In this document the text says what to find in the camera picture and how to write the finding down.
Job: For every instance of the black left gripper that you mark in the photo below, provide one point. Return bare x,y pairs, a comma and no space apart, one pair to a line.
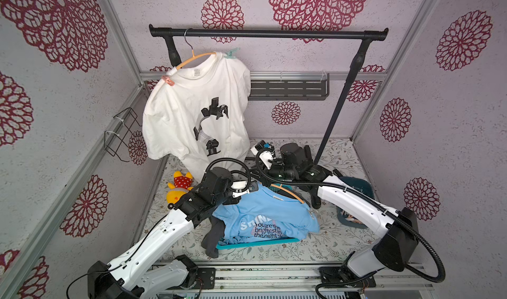
232,200

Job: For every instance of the light blue t-shirt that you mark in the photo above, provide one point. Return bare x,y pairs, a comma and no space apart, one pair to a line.
264,215

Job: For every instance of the white t-shirt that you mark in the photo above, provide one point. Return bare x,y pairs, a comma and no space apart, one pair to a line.
201,118

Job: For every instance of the pink clothespin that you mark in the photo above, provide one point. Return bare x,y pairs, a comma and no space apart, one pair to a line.
167,79

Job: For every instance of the mint green clothespin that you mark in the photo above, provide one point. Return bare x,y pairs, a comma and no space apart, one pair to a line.
231,54

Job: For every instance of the wooden hanger with metal hook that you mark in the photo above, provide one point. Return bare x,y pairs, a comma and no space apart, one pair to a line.
194,56

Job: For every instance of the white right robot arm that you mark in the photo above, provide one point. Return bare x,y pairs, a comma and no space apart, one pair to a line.
397,230

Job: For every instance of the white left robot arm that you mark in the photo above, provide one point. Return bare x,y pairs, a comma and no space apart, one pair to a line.
131,275

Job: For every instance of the dark grey t-shirt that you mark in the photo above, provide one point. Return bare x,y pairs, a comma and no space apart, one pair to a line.
212,238

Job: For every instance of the yellow plush toy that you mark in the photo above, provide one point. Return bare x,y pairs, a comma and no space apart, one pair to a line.
181,185

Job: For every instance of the teal perforated tray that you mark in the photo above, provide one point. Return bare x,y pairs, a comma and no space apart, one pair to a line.
256,244

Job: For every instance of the teal plastic clothespin bin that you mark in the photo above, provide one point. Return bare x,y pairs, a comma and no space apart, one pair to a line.
353,211

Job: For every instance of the black clothes rack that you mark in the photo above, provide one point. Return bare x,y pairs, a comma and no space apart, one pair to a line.
347,110

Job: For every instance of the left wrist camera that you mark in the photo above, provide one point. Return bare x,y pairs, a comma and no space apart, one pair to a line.
240,188

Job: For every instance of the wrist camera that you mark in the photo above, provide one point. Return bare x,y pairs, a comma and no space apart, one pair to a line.
240,188
266,153

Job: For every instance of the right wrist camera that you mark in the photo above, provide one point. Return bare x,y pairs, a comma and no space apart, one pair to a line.
266,153

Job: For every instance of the black wall shelf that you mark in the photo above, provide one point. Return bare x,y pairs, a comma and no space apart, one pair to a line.
287,87

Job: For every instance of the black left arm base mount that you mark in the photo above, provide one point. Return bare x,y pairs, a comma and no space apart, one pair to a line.
199,278

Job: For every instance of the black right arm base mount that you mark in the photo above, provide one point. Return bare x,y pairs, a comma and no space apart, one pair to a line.
341,276

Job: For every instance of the black wire wall rack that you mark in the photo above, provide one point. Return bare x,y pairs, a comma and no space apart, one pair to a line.
126,142

